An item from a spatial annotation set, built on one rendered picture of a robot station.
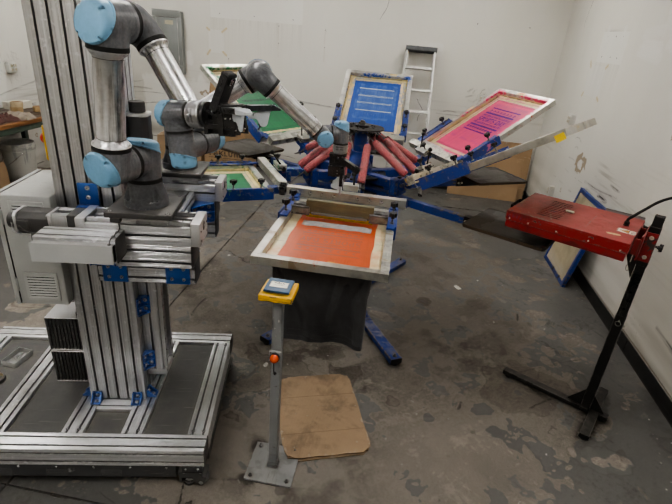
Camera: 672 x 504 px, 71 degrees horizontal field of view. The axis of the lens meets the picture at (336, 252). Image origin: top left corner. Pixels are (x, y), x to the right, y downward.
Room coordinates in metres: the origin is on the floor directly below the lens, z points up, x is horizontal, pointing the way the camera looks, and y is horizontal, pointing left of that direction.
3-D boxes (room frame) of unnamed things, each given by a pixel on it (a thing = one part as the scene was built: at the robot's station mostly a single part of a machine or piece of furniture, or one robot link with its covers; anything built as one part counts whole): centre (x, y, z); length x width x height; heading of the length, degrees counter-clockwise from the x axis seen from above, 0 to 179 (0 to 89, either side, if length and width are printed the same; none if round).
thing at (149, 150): (1.58, 0.69, 1.42); 0.13 x 0.12 x 0.14; 161
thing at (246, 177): (2.83, 0.73, 1.05); 1.08 x 0.61 x 0.23; 113
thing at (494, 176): (3.46, -0.71, 0.91); 1.34 x 0.40 x 0.08; 113
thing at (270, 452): (1.59, 0.21, 0.48); 0.22 x 0.22 x 0.96; 83
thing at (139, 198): (1.59, 0.69, 1.31); 0.15 x 0.15 x 0.10
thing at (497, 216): (2.79, -0.64, 0.91); 1.34 x 0.40 x 0.08; 53
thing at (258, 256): (2.14, 0.02, 0.97); 0.79 x 0.58 x 0.04; 173
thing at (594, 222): (2.34, -1.24, 1.06); 0.61 x 0.46 x 0.12; 53
